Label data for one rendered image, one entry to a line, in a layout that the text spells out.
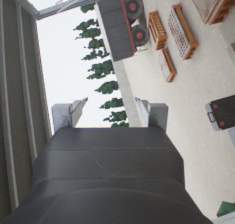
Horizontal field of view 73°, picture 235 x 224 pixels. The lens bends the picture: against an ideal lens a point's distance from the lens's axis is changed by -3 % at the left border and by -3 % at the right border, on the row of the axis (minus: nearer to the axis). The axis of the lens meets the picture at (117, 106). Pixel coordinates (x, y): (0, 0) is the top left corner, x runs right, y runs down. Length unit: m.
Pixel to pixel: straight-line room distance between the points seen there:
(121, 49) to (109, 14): 1.66
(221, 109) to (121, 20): 6.55
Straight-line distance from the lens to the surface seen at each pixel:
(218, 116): 3.17
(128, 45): 8.52
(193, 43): 4.46
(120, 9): 8.68
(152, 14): 6.87
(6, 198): 4.04
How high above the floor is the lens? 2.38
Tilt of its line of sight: 3 degrees up
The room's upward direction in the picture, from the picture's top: 106 degrees counter-clockwise
